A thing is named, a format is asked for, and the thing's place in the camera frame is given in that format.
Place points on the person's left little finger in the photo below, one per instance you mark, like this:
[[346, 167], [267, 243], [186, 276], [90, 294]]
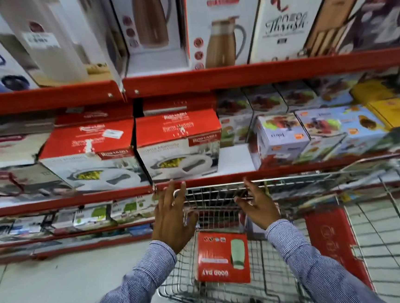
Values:
[[155, 216]]

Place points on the person's left thumb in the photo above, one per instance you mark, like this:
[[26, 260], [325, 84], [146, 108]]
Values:
[[193, 215]]

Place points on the white tall bottle box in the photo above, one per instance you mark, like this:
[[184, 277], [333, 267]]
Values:
[[54, 40]]

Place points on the person's left middle finger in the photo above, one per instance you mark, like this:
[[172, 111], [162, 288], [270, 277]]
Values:
[[170, 194]]

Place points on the person's left forearm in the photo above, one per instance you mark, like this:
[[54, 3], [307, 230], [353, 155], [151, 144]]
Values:
[[135, 291]]

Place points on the person's right hand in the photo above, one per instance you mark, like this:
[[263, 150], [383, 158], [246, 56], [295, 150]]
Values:
[[264, 212]]

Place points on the red white serving dish box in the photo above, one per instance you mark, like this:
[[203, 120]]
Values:
[[94, 115], [178, 144], [178, 104], [88, 156]]

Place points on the person's right forearm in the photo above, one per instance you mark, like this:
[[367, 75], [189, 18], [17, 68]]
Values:
[[315, 268]]

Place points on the row of small kitchen gadget boxes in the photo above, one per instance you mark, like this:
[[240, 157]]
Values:
[[69, 218]]

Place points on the grey white dinnerware box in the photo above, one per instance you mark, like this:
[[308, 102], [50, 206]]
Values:
[[11, 145], [21, 184]]

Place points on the beige jug white box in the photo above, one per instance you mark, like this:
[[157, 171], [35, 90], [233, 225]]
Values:
[[224, 25]]

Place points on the red cart seat flap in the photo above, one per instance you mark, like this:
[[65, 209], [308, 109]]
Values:
[[333, 242]]

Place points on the small colourful chopper box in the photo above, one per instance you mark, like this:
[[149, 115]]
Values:
[[282, 139]]

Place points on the small white box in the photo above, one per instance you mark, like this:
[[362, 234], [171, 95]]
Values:
[[252, 227]]

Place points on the dark kitchenware box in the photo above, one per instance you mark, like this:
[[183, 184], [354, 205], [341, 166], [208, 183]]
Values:
[[380, 15]]

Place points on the yellow box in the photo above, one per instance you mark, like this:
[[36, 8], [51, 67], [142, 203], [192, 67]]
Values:
[[397, 113], [372, 91]]

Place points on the red metal shelf board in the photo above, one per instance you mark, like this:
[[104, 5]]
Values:
[[85, 198], [41, 98], [266, 71], [72, 244]]

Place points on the row of colourful chopper boxes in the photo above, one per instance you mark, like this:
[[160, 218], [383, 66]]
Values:
[[268, 100]]

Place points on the person's right thumb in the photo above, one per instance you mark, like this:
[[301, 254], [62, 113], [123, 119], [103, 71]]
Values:
[[242, 200]]

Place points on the brown flask box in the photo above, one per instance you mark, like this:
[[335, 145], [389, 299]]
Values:
[[150, 25]]

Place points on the knife set white box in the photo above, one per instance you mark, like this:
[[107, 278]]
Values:
[[290, 23]]

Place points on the person's left hand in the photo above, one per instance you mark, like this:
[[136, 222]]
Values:
[[171, 225]]

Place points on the red box with green flask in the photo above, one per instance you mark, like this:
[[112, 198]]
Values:
[[216, 259]]

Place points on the wide colourful chopper box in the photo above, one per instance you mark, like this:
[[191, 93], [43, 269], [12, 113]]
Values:
[[344, 130]]

